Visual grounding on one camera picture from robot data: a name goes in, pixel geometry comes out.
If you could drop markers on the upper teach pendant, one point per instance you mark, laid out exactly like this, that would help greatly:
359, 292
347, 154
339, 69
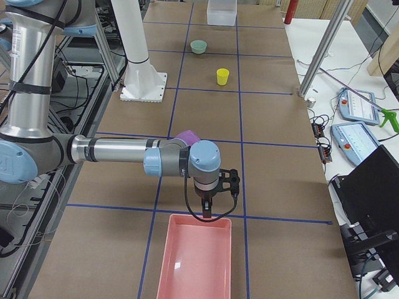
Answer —
354, 108

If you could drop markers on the pink plastic tray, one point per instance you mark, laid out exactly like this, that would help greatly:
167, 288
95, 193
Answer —
197, 259

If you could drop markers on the small white tape roll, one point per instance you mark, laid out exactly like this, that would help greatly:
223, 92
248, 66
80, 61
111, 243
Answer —
310, 102

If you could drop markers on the teach pendant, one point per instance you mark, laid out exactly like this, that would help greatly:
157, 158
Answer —
355, 140
354, 108

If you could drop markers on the mint green bowl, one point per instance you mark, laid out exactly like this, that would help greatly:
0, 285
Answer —
198, 46

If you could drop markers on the red fire extinguisher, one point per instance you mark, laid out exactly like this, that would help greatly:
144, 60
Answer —
290, 11

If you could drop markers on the wooden board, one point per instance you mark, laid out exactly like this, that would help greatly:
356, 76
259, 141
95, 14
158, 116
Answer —
387, 16

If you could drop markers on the black orange connector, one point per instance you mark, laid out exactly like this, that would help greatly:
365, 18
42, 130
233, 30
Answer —
324, 153
318, 130

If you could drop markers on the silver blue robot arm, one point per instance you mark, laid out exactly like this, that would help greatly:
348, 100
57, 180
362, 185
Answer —
29, 149

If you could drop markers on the black monitor stand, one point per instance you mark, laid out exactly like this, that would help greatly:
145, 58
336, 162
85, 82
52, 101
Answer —
367, 252

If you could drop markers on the upper black orange connector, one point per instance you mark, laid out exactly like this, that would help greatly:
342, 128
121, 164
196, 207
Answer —
318, 130

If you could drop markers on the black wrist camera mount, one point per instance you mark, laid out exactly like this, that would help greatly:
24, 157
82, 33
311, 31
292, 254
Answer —
229, 180

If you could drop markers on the yellow plastic cup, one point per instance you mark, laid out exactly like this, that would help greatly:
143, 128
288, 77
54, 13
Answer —
222, 76

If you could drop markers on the aluminium frame post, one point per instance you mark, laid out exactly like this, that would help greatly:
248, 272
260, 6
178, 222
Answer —
325, 43

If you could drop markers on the green handled grabber tool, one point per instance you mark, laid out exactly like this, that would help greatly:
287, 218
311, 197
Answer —
390, 116

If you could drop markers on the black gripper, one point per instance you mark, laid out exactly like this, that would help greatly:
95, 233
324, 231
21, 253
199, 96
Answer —
204, 195

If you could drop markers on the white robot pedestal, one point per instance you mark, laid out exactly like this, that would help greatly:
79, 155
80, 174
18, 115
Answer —
142, 82

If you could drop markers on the clear plastic box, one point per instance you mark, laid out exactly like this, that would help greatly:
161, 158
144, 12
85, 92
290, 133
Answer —
221, 12

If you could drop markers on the black laptop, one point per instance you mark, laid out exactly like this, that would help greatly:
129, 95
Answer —
369, 194

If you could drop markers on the lower teach pendant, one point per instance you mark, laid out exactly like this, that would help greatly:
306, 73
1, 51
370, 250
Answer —
355, 140

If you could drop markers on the lower black orange connector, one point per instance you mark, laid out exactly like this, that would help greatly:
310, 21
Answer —
324, 153

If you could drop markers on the purple cloth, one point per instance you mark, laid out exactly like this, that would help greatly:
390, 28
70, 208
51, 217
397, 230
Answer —
188, 137

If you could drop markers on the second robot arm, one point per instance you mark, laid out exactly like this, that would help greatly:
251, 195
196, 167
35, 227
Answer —
6, 34

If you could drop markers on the black power adapter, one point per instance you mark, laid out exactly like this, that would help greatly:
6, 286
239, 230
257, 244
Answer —
59, 76

